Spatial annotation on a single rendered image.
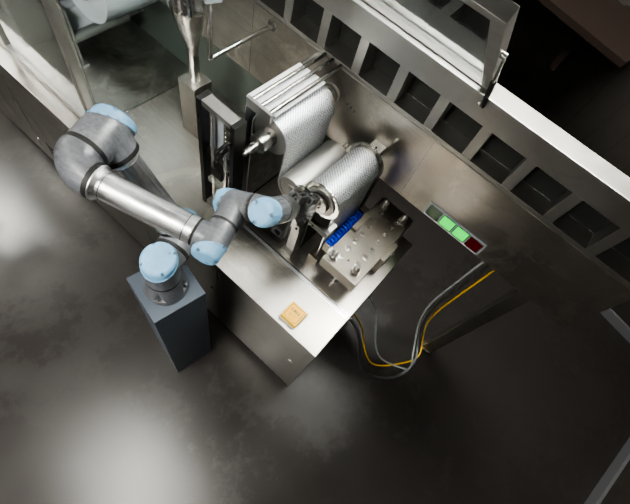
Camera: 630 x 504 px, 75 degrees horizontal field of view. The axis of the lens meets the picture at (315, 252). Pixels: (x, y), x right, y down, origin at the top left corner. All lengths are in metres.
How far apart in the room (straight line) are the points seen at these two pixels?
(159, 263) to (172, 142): 0.71
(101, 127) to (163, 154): 0.72
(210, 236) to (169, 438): 1.51
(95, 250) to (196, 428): 1.17
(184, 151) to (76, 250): 1.12
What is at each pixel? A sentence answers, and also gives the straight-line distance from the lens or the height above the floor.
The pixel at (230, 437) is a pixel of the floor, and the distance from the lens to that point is 2.35.
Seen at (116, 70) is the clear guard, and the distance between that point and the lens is 1.90.
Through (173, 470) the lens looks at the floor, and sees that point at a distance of 2.36.
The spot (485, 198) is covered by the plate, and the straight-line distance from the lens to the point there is 1.44.
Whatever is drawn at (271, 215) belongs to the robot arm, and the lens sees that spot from 1.02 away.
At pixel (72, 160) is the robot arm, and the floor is 1.49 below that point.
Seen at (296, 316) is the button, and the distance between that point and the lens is 1.51.
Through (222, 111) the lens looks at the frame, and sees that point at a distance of 1.28.
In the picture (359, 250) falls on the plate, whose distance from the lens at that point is 1.56.
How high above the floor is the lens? 2.34
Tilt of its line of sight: 61 degrees down
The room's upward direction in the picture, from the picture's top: 24 degrees clockwise
